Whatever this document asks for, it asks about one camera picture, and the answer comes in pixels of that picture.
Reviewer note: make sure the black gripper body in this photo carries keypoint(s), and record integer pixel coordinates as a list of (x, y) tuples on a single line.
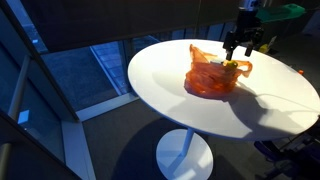
[(248, 31)]

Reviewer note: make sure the white table base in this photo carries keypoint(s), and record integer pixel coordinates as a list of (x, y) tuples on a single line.
[(181, 154)]

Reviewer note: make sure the green block on wrist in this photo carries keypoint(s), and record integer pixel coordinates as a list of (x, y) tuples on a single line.
[(284, 12)]

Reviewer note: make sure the metal window handrail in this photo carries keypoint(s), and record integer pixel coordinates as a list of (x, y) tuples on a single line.
[(5, 149)]

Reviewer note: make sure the orange plastic bag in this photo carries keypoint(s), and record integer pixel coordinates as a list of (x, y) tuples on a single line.
[(208, 77)]

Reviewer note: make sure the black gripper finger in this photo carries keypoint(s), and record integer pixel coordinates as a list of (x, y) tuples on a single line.
[(249, 50), (229, 54)]

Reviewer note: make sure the brown bottle yellow cap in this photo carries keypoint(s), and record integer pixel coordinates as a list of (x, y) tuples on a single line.
[(230, 63)]

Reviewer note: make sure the round white table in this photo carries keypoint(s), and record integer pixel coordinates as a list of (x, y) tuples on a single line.
[(254, 98)]

